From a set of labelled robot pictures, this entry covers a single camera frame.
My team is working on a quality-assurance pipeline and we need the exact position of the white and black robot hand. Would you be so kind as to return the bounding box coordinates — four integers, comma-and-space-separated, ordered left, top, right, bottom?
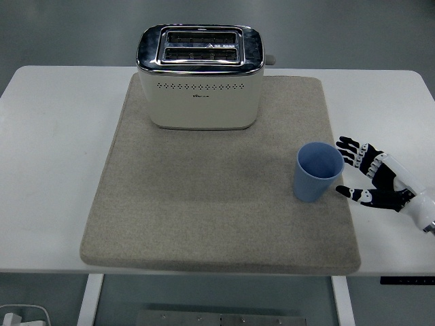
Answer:
335, 136, 435, 232

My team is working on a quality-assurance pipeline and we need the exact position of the blue ribbed plastic cup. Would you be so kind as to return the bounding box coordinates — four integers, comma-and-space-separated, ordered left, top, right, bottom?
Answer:
293, 141, 345, 204

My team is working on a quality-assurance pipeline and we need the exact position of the black table control panel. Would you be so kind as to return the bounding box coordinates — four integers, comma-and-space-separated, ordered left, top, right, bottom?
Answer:
379, 276, 435, 286

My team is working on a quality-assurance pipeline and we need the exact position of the white table leg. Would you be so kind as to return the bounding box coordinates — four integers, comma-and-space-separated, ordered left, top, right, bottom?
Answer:
75, 273, 105, 326
331, 276, 356, 326

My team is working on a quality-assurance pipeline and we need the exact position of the beige felt mat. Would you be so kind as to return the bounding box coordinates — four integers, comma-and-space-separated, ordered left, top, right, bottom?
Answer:
79, 73, 362, 275

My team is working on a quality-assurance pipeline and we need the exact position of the cream and chrome toaster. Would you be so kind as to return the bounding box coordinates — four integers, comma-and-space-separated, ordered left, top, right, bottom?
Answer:
135, 23, 277, 131

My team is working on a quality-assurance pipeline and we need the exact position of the grey metal plate with screws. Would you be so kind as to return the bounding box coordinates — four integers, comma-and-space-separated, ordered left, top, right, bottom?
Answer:
135, 309, 309, 326

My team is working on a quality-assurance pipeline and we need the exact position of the white block in bin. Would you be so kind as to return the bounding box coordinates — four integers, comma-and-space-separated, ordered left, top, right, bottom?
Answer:
1, 312, 23, 326

